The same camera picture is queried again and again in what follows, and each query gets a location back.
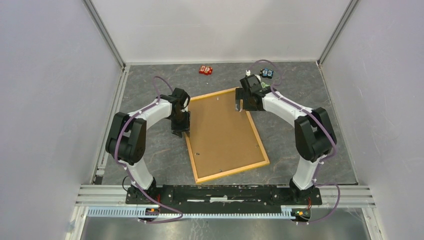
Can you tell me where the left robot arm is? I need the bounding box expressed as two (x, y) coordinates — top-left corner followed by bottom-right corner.
(105, 88), (191, 204)

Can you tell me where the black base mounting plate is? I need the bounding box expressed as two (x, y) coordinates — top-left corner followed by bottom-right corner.
(125, 184), (323, 215)

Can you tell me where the red toy block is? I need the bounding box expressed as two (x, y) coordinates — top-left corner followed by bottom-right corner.
(198, 65), (213, 76)

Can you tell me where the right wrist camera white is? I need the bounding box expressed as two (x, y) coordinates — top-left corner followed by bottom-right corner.
(245, 69), (262, 83)

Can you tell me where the wooden picture frame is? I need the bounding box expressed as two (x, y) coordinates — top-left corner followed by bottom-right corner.
(184, 86), (271, 185)

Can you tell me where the black blue toy block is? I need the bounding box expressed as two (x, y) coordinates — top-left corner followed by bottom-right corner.
(259, 68), (274, 79)

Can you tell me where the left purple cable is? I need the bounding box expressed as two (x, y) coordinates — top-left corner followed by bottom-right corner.
(113, 76), (184, 225)

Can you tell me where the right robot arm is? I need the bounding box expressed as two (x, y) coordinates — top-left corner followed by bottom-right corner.
(235, 71), (337, 204)

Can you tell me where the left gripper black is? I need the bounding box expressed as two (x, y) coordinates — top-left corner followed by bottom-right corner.
(168, 110), (191, 138)

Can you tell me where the brown cardboard backing board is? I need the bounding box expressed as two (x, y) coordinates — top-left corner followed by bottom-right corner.
(187, 90), (267, 180)

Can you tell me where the aluminium rail base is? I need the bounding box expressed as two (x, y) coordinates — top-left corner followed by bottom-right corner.
(75, 185), (376, 220)

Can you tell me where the green toy block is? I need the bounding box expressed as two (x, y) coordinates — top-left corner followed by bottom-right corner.
(261, 82), (271, 91)

